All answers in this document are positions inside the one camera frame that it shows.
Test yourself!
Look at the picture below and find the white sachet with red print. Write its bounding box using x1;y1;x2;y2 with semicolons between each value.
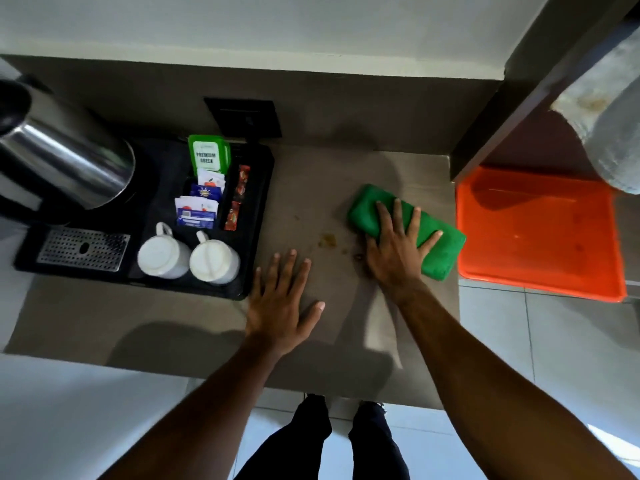
197;168;226;193

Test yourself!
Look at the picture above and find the white and blue sachet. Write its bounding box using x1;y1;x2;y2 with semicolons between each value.
174;195;220;230

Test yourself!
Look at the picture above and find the person's right leg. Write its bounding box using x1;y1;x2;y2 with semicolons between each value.
348;401;412;480

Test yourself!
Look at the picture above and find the orange plastic tray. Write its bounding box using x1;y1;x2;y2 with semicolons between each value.
455;166;628;303

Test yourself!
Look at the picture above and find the person's leg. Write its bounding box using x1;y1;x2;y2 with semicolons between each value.
234;394;333;480
348;401;412;480

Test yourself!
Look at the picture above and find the person's left forearm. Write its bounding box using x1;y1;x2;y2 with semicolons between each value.
97;337;285;480

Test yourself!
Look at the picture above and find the black wall socket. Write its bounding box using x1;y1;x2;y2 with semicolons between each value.
203;97;283;140

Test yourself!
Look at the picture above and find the person's left hand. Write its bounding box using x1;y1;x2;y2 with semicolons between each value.
245;250;326;357

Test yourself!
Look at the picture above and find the black serving tray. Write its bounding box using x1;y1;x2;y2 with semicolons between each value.
13;137;275;302

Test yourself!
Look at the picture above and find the brown wooden shelf frame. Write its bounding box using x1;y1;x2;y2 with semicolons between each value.
449;0;640;184

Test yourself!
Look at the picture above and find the person's left leg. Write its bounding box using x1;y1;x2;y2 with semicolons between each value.
234;394;333;480

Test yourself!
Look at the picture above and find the person's right forearm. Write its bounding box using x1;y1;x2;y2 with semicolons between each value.
389;280;637;480

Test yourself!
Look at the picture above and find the green tea packet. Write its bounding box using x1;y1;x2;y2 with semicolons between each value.
187;134;232;177

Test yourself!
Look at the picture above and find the white ceramic cup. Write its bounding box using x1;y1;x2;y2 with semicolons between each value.
188;230;241;286
137;222;192;281

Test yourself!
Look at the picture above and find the red coffee sachet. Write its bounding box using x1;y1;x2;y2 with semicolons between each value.
234;164;251;201
223;200;243;232

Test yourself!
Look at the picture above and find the dark blue sachet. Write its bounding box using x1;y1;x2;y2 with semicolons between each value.
189;183;223;202

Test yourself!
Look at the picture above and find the person's right hand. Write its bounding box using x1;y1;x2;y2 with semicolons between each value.
365;198;445;292

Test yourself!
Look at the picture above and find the white towel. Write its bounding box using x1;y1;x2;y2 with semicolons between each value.
550;24;640;196

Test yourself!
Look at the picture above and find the stainless steel kettle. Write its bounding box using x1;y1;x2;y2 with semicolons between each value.
0;77;137;226

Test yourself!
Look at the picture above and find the metal drip grate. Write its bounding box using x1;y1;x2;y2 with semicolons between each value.
35;227;131;273

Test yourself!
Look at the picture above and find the green cleaning cloth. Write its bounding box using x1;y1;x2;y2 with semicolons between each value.
348;184;467;282

